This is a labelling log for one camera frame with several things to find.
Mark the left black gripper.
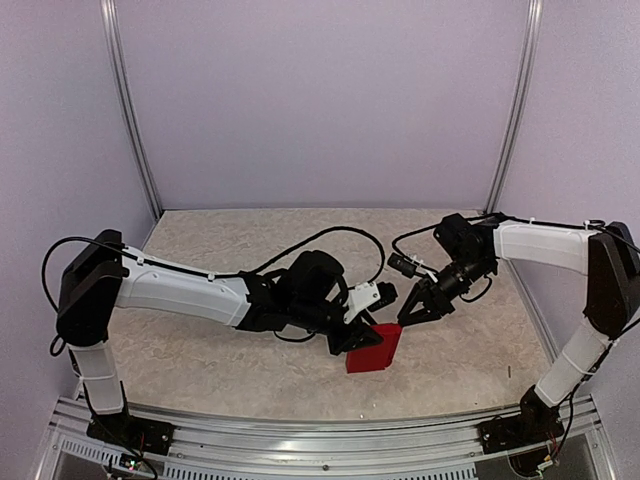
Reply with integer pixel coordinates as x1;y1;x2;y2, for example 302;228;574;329
292;292;384;358

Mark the red paper box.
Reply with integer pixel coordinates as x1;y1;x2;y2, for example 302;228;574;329
345;323;402;374

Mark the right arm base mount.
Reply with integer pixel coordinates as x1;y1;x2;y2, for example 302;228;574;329
477;414;565;454

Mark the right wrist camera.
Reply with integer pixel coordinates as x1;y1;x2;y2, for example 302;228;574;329
387;253;436;281

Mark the left aluminium frame post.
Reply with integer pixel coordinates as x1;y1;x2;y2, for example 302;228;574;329
100;0;164;223

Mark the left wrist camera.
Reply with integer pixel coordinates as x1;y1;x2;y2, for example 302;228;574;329
344;282;398;324

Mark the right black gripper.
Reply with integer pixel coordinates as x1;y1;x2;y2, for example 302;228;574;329
398;254;492;327

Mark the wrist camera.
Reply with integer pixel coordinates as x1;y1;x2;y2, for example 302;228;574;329
344;282;398;324
387;253;436;281

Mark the aluminium frame post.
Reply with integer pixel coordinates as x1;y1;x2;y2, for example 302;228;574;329
483;0;544;213
100;0;164;223

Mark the right aluminium frame post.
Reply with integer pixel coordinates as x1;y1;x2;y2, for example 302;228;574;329
483;0;544;213

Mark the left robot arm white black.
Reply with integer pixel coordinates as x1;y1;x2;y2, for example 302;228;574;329
56;229;397;445

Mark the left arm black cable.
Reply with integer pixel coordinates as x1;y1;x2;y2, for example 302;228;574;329
40;225;387;359

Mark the front aluminium rail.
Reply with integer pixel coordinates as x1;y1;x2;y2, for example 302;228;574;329
26;396;621;479

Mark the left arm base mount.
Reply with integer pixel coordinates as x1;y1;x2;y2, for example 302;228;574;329
87;415;175;456

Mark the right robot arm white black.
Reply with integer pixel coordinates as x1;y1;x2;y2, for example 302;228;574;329
398;213;639;444

